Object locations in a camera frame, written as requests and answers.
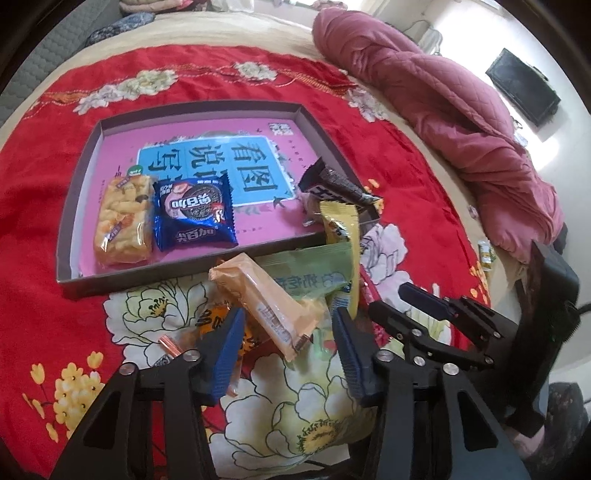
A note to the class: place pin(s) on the orange snack packet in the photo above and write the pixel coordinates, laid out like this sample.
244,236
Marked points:
210,325

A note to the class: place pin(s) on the brown chocolate bar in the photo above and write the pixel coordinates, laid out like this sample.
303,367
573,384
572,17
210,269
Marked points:
334,184

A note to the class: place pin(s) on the grey quilted headboard cushion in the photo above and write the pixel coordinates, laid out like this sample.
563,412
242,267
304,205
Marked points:
27,69

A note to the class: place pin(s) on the pink quilted blanket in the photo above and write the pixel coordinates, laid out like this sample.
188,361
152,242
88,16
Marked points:
438,92

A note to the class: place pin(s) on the red snack packet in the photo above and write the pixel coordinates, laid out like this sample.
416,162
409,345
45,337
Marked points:
364,288

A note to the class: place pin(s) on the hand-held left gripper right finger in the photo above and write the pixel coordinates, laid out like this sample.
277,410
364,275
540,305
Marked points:
351,355

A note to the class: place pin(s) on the small green yellow packet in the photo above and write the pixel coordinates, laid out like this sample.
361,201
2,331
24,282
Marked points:
485,254

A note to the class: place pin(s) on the black television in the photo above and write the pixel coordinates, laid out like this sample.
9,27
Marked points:
521,87

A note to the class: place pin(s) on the yellow rice cracker packet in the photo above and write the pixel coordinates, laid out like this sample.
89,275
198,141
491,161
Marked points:
122,221

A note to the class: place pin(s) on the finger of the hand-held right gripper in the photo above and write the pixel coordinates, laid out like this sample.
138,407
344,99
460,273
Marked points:
425,300
401,325

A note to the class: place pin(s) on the yellow snack packet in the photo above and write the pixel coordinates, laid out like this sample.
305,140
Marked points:
339,226

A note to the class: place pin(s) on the blue cookie packet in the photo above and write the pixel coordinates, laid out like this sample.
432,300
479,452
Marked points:
194,212

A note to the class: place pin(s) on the person's right forearm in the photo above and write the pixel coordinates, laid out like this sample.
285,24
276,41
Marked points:
570,406

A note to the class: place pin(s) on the pink cardboard box tray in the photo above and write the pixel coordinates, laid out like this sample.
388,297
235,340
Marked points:
286,152

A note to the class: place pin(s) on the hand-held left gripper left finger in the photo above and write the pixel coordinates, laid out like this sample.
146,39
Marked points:
226,360

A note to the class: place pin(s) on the green snack packet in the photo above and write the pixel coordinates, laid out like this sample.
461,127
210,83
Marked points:
314,267

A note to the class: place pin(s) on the red floral cloth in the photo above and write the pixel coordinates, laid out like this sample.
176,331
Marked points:
415,194

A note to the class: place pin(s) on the beige wafer packet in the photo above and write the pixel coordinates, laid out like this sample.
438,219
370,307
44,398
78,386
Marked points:
268,304

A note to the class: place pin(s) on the blue patterned pillow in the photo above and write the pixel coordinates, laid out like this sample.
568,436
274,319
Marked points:
120,27

